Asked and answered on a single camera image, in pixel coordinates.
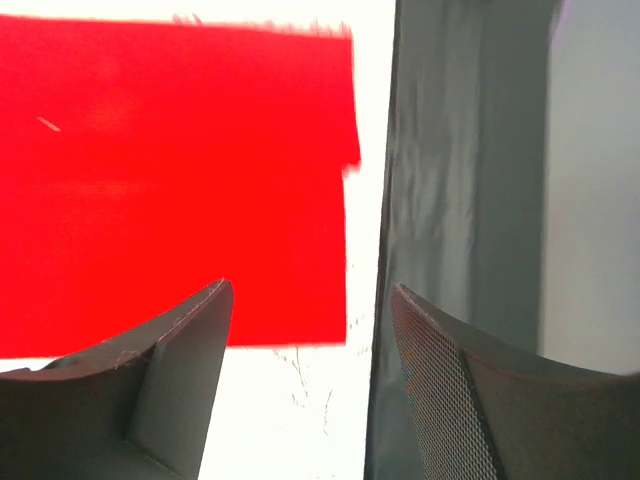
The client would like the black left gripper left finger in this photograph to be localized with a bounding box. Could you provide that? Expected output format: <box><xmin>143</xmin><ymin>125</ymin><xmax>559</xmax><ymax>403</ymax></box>
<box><xmin>1</xmin><ymin>280</ymin><xmax>234</xmax><ymax>479</ymax></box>

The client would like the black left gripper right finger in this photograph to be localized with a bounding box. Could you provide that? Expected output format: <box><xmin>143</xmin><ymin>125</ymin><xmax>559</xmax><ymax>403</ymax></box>
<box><xmin>391</xmin><ymin>285</ymin><xmax>639</xmax><ymax>479</ymax></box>

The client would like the bright red t shirt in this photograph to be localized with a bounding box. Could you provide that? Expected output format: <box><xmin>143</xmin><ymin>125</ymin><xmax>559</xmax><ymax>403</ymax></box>
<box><xmin>1</xmin><ymin>15</ymin><xmax>360</xmax><ymax>358</ymax></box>

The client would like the floral patterned table mat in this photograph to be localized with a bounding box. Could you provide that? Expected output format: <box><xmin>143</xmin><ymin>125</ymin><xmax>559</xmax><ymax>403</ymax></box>
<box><xmin>1</xmin><ymin>1</ymin><xmax>395</xmax><ymax>479</ymax></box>

